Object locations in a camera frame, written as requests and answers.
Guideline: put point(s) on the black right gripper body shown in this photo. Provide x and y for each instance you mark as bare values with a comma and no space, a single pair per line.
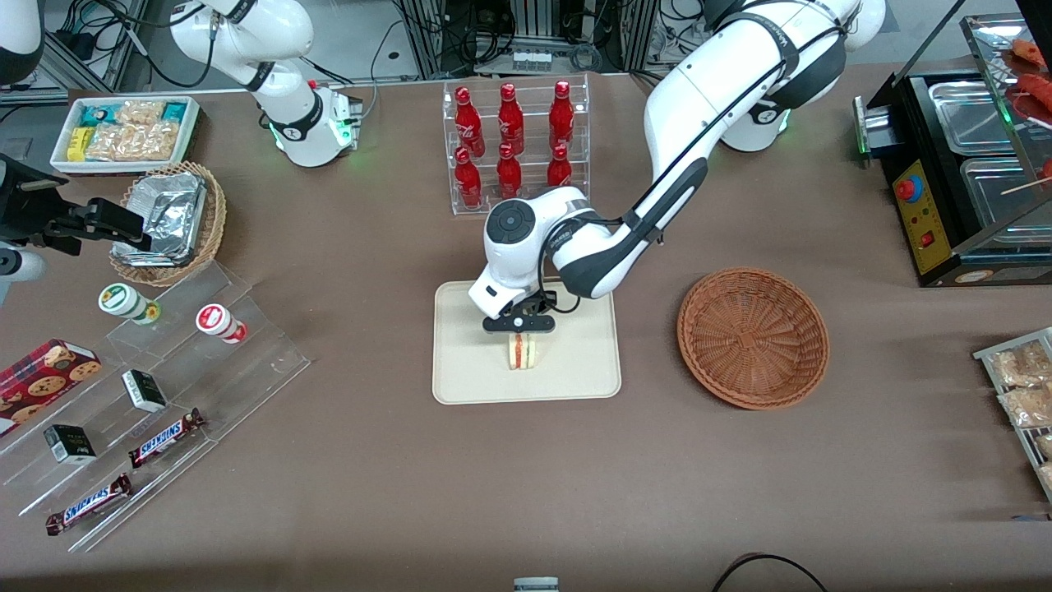
26,215

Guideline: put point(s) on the triangular sandwich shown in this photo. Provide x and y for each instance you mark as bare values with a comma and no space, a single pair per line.
523,353

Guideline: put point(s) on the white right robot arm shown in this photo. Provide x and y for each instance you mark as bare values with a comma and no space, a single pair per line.
283,90

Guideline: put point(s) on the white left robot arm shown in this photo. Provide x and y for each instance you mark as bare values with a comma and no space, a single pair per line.
699,107

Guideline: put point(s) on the white snack tray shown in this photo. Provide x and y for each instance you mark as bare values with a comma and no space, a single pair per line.
59,152

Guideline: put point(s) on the cream plastic tray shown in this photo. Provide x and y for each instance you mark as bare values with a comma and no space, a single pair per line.
575,362

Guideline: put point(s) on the light wicker basket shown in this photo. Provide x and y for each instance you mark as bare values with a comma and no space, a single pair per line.
215,214

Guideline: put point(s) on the brown wicker basket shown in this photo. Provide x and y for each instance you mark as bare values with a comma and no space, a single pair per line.
752,337

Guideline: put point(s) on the tray of packaged crackers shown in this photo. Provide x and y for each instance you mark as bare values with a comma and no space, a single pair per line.
986,353

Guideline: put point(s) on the foil container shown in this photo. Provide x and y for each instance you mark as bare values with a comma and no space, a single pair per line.
168,210

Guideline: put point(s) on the yellow snack packet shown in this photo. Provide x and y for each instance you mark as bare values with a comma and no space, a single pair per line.
77,144

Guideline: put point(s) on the green lid cup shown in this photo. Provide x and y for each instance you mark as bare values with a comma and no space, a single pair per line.
119,299

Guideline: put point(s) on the large clear cracker bag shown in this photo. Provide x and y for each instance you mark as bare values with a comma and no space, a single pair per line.
131,141

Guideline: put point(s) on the teal snack packet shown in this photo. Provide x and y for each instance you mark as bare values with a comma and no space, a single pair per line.
174,111
100,113

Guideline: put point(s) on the small clear cracker bag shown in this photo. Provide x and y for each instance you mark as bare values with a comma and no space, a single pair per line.
140,111

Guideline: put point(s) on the red lid cup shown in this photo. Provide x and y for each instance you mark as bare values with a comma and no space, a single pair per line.
215,319

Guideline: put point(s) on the red cola bottle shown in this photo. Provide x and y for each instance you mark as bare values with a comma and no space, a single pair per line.
559,168
561,115
510,119
468,123
509,174
468,181

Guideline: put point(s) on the small black box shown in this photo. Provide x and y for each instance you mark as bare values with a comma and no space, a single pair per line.
144,390
70,444

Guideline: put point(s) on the red cookie box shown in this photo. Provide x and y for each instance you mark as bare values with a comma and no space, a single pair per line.
41,382

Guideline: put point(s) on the clear acrylic stepped stand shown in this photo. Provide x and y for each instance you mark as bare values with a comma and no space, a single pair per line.
246,362

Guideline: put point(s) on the snickers bar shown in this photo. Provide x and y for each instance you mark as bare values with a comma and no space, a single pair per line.
164,438
89,504

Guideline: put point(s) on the clear acrylic bottle rack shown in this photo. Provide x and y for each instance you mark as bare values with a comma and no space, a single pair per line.
530,99

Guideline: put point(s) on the grey metal block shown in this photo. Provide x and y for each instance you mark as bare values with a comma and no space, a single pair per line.
536,585

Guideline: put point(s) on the black food warmer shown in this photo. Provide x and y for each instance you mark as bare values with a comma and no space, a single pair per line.
925,214

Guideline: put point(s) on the steel warmer pan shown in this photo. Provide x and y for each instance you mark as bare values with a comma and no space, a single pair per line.
970,115
994,197

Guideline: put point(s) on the clear snack bag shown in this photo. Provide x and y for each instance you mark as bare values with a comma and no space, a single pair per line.
1045,446
1027,407
1047,477
1019,366

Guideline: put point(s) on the red sausage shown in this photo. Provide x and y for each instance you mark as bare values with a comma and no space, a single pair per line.
1037,92
1031,53

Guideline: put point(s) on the aluminium frame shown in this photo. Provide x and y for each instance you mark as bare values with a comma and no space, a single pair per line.
431,37

